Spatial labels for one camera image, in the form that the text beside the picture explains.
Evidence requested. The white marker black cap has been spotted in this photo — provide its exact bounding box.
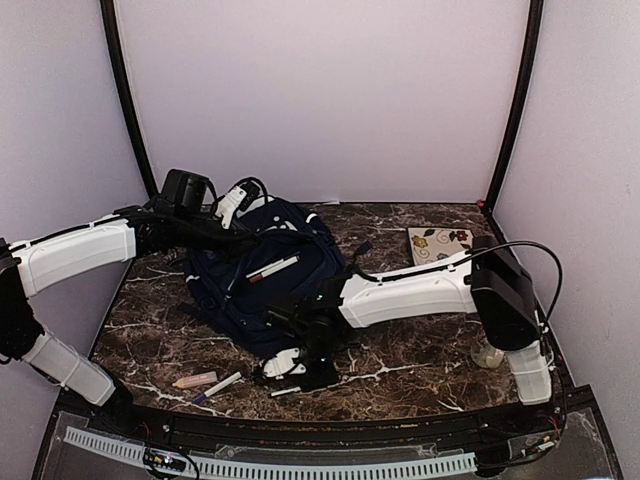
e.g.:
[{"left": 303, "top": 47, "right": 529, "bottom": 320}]
[{"left": 270, "top": 386, "right": 301, "bottom": 398}]

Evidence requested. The navy blue student backpack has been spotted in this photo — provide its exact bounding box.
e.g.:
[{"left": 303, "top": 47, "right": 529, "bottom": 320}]
[{"left": 180, "top": 197, "right": 346, "bottom": 358}]

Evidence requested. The white marker red cap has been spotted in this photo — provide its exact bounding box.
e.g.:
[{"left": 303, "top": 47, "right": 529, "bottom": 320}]
[{"left": 246, "top": 259, "right": 299, "bottom": 283}]

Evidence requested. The white marker purple cap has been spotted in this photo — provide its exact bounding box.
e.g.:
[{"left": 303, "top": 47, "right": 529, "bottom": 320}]
[{"left": 193, "top": 371, "right": 242, "bottom": 405}]

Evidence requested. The white marker blue cap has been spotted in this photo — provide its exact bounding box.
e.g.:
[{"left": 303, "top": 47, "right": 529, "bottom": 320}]
[{"left": 246, "top": 251, "right": 300, "bottom": 277}]

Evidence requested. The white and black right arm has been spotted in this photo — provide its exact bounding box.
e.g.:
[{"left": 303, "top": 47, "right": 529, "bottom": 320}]
[{"left": 260, "top": 237, "right": 552, "bottom": 434}]

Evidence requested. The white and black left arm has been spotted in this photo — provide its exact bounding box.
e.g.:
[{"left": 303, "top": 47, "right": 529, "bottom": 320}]
[{"left": 1, "top": 169, "right": 267, "bottom": 436}]

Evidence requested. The cream ceramic mug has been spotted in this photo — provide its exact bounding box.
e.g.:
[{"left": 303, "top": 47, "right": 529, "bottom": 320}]
[{"left": 471, "top": 342, "right": 504, "bottom": 370}]

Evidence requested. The floral patterned notebook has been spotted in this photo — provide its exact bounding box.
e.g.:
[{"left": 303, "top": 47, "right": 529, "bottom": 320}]
[{"left": 407, "top": 227, "right": 474, "bottom": 265}]

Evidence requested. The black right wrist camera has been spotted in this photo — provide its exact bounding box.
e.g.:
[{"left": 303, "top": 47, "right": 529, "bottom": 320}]
[{"left": 262, "top": 348, "right": 306, "bottom": 380}]

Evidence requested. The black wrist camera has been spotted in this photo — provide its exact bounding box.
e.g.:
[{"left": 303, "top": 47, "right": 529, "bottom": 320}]
[
  {"left": 262, "top": 348, "right": 306, "bottom": 380},
  {"left": 214, "top": 180, "right": 262, "bottom": 230}
]

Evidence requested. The grey slotted cable duct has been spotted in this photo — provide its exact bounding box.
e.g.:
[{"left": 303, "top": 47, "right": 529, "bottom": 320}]
[{"left": 63, "top": 427, "right": 478, "bottom": 479}]

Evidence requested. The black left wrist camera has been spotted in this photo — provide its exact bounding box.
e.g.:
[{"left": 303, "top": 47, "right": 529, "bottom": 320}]
[{"left": 214, "top": 180, "right": 262, "bottom": 230}]

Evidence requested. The black front table rail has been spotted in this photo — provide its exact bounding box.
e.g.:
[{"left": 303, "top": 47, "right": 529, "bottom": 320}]
[{"left": 54, "top": 387, "right": 596, "bottom": 454}]

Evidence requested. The black left corner frame post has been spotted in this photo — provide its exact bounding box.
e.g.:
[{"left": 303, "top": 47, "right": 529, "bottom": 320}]
[{"left": 99, "top": 0, "right": 159, "bottom": 199}]

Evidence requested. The black corner frame post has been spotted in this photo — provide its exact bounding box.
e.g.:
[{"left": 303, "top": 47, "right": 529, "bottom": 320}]
[
  {"left": 99, "top": 0, "right": 159, "bottom": 199},
  {"left": 484, "top": 0, "right": 544, "bottom": 213}
]

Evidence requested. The black right corner frame post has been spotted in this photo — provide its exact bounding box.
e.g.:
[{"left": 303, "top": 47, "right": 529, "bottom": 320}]
[{"left": 484, "top": 0, "right": 544, "bottom": 213}]

